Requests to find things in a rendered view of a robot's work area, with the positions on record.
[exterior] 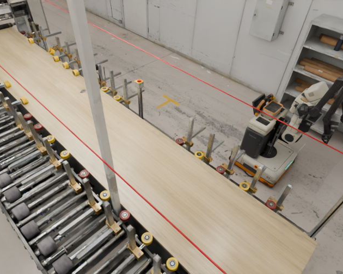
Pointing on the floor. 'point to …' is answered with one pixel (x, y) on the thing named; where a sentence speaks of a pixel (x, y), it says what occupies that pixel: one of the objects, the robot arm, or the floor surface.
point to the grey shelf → (323, 50)
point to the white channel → (93, 93)
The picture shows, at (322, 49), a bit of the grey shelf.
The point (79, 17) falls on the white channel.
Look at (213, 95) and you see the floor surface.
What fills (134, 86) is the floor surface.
